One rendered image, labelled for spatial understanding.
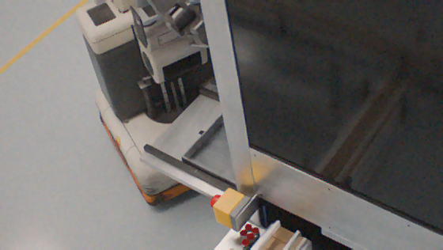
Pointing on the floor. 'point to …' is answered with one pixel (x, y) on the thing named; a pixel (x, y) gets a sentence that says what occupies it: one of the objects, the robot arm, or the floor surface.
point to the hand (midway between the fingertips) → (257, 43)
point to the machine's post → (231, 97)
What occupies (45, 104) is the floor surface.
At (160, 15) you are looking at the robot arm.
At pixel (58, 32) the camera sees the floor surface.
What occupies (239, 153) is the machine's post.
